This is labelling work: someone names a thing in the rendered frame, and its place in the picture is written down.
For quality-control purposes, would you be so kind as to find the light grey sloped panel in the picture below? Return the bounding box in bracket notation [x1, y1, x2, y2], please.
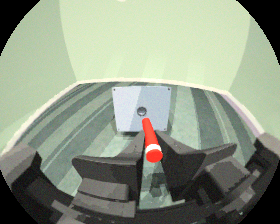
[112, 85, 172, 131]

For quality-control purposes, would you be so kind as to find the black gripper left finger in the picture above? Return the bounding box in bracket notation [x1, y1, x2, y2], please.
[71, 129, 145, 206]

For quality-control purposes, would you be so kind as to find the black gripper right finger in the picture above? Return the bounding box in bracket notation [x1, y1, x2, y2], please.
[153, 129, 237, 202]

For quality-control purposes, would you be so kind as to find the red peg with white band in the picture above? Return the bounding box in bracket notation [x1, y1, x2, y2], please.
[143, 119, 163, 163]

